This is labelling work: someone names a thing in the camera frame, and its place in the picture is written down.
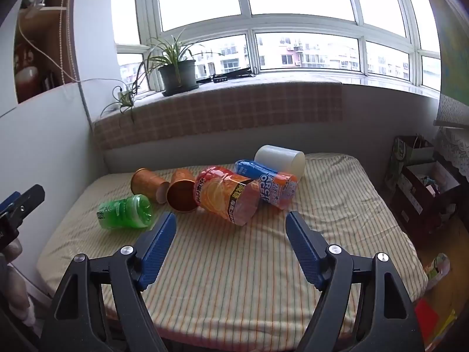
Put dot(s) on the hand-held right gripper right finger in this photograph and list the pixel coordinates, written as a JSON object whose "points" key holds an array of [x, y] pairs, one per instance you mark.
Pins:
{"points": [[303, 251]]}

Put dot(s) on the yellow flat packet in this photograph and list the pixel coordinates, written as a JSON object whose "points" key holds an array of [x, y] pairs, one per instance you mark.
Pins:
{"points": [[446, 324]]}

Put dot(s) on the black device on windowsill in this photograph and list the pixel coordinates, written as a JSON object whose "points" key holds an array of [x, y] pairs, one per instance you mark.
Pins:
{"points": [[229, 76]]}

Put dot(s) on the white plastic cup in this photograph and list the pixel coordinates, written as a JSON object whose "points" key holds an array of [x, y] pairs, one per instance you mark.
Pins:
{"points": [[280, 160]]}

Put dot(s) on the red vase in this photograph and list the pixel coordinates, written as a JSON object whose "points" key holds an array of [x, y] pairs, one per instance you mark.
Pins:
{"points": [[26, 79]]}

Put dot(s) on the green paper bag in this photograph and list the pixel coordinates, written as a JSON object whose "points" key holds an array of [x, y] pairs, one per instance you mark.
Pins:
{"points": [[408, 156]]}

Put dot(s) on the red flat packet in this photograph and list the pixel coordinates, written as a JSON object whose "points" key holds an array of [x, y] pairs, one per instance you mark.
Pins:
{"points": [[428, 315]]}

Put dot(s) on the dark cardboard box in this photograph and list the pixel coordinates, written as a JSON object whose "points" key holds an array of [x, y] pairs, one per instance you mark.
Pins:
{"points": [[427, 194]]}

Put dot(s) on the potted spider plant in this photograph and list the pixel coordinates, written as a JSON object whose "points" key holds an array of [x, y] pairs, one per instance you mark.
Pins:
{"points": [[177, 75]]}

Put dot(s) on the person's left hand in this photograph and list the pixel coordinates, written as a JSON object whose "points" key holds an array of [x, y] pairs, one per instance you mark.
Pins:
{"points": [[17, 286]]}

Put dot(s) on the green plastic cup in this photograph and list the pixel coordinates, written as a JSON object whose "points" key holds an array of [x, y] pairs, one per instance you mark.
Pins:
{"points": [[126, 212]]}

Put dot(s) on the red orange-print plastic cup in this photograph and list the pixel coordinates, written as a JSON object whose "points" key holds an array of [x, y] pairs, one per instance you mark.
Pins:
{"points": [[223, 198]]}

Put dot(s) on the white lace cloth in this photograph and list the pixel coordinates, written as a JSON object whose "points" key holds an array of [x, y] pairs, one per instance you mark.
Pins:
{"points": [[454, 143]]}

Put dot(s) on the small trailing spider plant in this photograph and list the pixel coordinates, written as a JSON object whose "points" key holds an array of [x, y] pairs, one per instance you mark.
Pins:
{"points": [[126, 99]]}

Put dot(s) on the blue and orange plastic cup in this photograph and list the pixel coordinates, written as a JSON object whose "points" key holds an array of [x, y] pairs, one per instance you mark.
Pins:
{"points": [[269, 185]]}

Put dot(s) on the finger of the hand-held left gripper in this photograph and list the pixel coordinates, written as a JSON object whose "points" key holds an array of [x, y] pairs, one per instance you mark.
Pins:
{"points": [[25, 201]]}

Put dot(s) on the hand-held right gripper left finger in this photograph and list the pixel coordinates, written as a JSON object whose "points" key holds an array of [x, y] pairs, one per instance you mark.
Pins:
{"points": [[160, 247]]}

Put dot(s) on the checkered windowsill cloth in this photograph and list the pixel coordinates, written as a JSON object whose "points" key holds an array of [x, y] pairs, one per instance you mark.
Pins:
{"points": [[227, 112]]}

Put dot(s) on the colourful snack packet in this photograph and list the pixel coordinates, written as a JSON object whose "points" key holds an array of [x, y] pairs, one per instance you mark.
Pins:
{"points": [[438, 269]]}

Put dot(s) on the wooden wall shelf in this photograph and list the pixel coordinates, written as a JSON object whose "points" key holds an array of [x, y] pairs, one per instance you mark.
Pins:
{"points": [[55, 51]]}

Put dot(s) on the orange paper cup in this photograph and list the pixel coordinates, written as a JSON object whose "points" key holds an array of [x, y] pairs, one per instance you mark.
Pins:
{"points": [[181, 194], [147, 186]]}

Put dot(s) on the striped bed mattress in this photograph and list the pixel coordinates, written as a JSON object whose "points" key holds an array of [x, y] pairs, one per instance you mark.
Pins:
{"points": [[238, 286]]}

